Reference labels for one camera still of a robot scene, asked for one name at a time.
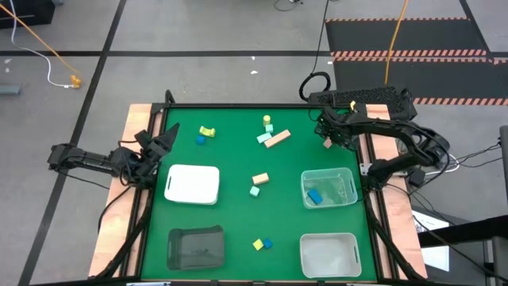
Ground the white floor cable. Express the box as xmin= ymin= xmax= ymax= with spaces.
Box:
xmin=9 ymin=0 xmax=73 ymax=89

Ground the black hazard-striped floor mat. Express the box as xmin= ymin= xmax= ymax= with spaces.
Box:
xmin=331 ymin=55 xmax=508 ymax=106
xmin=325 ymin=17 xmax=490 ymax=57

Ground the green table mat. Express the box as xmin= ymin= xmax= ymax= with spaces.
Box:
xmin=140 ymin=106 xmax=378 ymax=281

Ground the yellow floor cable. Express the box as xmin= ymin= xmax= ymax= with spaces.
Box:
xmin=383 ymin=0 xmax=410 ymax=86

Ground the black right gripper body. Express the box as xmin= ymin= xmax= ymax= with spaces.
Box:
xmin=328 ymin=106 xmax=360 ymax=152

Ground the frosted white bin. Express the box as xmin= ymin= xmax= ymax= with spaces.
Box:
xmin=299 ymin=232 xmax=363 ymax=279

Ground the dark grey transparent bin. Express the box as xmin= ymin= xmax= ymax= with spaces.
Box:
xmin=166 ymin=225 xmax=225 ymax=272

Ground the grey post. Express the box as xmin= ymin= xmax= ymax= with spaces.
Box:
xmin=498 ymin=125 xmax=508 ymax=191

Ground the black metal table frame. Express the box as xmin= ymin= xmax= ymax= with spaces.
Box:
xmin=89 ymin=89 xmax=428 ymax=286

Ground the black looped floor cable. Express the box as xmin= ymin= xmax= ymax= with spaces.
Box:
xmin=298 ymin=0 xmax=333 ymax=102

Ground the white opaque tray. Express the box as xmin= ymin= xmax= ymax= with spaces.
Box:
xmin=164 ymin=164 xmax=221 ymax=206

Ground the clear transparent bin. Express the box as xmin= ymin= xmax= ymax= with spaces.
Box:
xmin=300 ymin=167 xmax=359 ymax=210

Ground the black power adapter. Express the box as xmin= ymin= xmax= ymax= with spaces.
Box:
xmin=408 ymin=168 xmax=428 ymax=188

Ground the black beam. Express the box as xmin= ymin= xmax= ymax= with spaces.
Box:
xmin=418 ymin=214 xmax=508 ymax=248

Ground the black box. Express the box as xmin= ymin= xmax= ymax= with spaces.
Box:
xmin=0 ymin=0 xmax=56 ymax=29

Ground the blue rectangular block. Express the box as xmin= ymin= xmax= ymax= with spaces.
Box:
xmin=306 ymin=188 xmax=324 ymax=206

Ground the orange floor cable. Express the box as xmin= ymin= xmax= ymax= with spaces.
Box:
xmin=0 ymin=2 xmax=80 ymax=79

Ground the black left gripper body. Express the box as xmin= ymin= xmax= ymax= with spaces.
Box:
xmin=142 ymin=136 xmax=171 ymax=164

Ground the white sheet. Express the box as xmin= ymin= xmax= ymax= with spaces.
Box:
xmin=412 ymin=210 xmax=452 ymax=273

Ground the long wooden block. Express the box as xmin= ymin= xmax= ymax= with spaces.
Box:
xmin=264 ymin=129 xmax=292 ymax=149

